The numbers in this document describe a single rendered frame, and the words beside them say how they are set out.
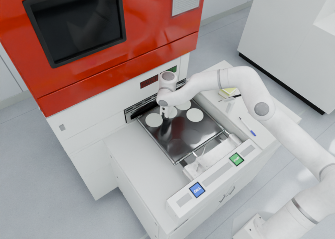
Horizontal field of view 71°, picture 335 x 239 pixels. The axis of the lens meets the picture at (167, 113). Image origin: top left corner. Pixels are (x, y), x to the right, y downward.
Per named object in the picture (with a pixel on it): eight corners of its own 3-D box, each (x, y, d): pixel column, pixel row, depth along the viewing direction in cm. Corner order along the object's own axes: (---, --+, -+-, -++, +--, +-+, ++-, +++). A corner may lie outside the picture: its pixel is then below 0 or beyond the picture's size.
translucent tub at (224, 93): (217, 95, 143) (219, 87, 138) (224, 89, 146) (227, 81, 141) (227, 102, 140) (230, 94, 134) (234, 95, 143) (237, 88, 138)
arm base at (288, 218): (295, 256, 101) (328, 230, 96) (282, 266, 88) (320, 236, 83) (262, 217, 113) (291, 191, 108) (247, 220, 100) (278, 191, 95)
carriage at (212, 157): (181, 172, 123) (182, 170, 121) (230, 137, 138) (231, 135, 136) (191, 184, 120) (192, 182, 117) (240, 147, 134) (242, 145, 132)
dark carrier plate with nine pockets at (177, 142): (138, 118, 139) (138, 118, 138) (184, 93, 152) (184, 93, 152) (175, 161, 122) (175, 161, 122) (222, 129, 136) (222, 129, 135)
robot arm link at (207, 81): (222, 104, 103) (159, 111, 115) (223, 79, 113) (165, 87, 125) (217, 90, 97) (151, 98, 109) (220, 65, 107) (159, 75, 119)
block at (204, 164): (195, 160, 125) (196, 158, 122) (200, 157, 126) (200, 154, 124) (205, 172, 121) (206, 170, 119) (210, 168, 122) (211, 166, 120)
